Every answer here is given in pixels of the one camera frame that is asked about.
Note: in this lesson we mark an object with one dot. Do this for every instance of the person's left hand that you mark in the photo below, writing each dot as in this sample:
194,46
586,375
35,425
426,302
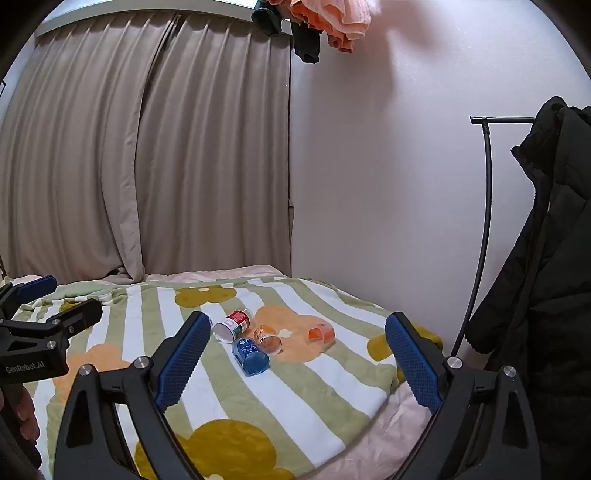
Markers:
25,417

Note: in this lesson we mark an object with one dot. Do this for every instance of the black metal clothes rack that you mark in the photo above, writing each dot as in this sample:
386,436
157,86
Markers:
485,184

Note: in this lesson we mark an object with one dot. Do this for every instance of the pink bed sheet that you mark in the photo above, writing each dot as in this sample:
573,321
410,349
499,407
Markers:
392,429

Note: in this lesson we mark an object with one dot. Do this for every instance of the white curtain rail box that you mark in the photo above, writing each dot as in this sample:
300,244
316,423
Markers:
138,11

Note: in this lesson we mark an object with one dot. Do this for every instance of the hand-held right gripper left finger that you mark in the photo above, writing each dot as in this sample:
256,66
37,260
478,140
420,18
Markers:
182,364

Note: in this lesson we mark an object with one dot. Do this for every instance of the red and white cup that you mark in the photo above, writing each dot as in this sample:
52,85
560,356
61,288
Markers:
233,324

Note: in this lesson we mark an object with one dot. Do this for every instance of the orange plastic cup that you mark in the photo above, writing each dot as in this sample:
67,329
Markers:
321,334

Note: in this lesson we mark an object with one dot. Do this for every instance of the beige curtain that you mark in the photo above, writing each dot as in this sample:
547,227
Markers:
221,161
74,161

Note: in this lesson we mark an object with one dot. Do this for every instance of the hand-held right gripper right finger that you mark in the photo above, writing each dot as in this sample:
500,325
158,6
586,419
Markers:
415,364

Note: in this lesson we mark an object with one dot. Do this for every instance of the black padded jacket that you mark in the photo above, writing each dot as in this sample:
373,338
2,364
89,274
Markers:
549,277

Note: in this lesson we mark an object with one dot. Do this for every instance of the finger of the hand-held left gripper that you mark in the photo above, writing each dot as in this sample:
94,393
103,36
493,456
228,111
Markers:
37,284
78,316

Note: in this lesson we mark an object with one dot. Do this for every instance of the orange hanging cloth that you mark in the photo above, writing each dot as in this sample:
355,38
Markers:
332,21

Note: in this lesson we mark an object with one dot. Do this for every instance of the dark green hanging garment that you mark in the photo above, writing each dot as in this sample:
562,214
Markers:
268,18
307,46

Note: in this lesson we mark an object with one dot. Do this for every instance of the striped floral blanket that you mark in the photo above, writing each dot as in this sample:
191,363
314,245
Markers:
295,406

